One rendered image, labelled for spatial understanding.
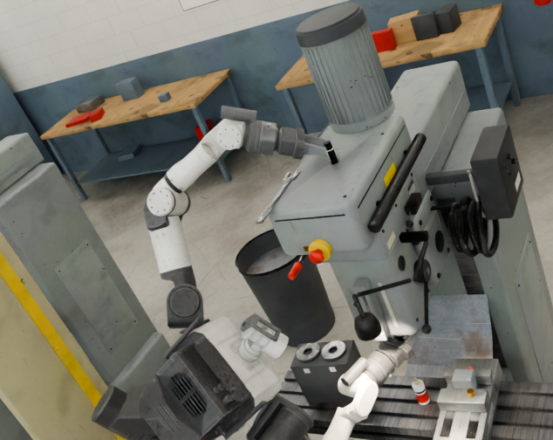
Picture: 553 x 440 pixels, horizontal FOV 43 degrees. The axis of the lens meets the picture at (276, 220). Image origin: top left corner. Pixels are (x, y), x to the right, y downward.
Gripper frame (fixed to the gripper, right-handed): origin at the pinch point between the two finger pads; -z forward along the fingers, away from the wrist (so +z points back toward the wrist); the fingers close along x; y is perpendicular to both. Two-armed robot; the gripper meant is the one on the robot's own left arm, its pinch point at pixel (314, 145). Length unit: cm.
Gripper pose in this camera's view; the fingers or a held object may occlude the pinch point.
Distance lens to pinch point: 192.4
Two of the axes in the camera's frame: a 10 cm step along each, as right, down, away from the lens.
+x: 0.0, 4.9, -8.7
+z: -9.9, -1.4, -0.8
